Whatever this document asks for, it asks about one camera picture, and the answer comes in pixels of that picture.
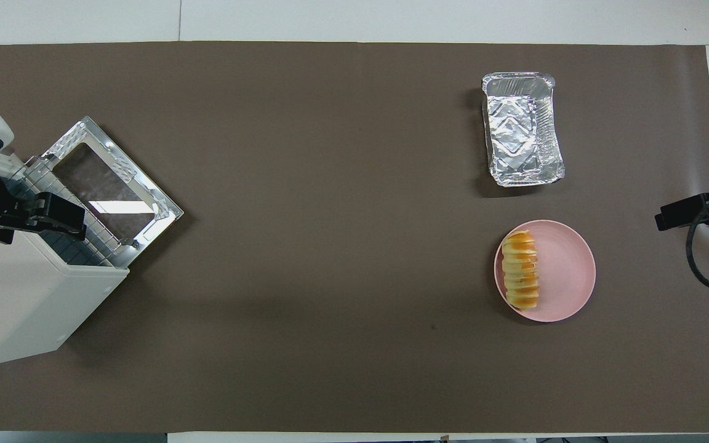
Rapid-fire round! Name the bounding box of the golden sliced bread loaf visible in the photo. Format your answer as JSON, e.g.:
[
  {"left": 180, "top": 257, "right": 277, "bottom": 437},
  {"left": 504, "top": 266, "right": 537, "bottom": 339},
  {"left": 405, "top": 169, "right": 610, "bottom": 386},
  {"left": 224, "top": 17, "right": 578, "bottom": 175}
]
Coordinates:
[{"left": 500, "top": 229, "right": 540, "bottom": 311}]

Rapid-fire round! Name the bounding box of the aluminium foil tray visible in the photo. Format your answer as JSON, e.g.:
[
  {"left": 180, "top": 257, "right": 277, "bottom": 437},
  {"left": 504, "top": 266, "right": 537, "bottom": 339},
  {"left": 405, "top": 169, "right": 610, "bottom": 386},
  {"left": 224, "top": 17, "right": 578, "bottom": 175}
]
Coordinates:
[{"left": 481, "top": 71, "right": 566, "bottom": 188}]

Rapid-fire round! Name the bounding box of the glass oven door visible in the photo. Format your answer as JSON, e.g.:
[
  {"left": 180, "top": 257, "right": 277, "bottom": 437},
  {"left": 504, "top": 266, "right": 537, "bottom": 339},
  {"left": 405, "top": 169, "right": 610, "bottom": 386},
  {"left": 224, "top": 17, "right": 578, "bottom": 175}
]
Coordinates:
[{"left": 44, "top": 116, "right": 184, "bottom": 256}]

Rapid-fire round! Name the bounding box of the white toaster oven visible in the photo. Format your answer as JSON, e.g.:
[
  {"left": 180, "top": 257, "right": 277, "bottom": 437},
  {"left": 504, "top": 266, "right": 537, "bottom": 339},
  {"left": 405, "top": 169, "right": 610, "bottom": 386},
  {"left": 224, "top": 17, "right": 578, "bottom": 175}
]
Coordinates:
[{"left": 0, "top": 148, "right": 130, "bottom": 369}]

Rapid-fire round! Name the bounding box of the pink round plate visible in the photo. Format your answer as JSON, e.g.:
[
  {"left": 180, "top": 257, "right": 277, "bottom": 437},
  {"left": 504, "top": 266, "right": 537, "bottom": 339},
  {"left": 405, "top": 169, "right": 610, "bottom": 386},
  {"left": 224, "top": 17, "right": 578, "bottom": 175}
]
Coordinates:
[{"left": 494, "top": 220, "right": 596, "bottom": 322}]

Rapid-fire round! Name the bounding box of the brown table mat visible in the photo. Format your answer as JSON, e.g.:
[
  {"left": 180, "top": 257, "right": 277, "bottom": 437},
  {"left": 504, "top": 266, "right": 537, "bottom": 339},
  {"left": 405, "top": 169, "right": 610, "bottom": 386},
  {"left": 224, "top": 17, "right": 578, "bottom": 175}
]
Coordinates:
[{"left": 0, "top": 41, "right": 709, "bottom": 433}]

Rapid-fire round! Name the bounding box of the metal oven wire rack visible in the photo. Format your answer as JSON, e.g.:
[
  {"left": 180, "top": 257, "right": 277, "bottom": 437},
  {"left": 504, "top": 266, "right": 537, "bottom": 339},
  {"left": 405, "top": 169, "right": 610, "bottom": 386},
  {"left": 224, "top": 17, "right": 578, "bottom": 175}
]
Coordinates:
[{"left": 21, "top": 156, "right": 126, "bottom": 268}]

